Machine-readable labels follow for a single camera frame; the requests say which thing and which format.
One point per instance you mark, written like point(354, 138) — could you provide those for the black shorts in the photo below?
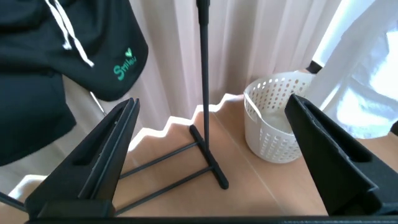
point(31, 93)

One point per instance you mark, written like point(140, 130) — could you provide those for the white laundry basket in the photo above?
point(267, 146)

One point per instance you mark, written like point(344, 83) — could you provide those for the black clothes rack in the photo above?
point(204, 77)

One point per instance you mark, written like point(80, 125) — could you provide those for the white garment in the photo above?
point(357, 93)

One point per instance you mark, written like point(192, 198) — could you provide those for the beige curtain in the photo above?
point(248, 37)

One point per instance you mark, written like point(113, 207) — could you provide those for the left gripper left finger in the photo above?
point(93, 161)

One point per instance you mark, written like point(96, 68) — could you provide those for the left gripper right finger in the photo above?
point(335, 161)

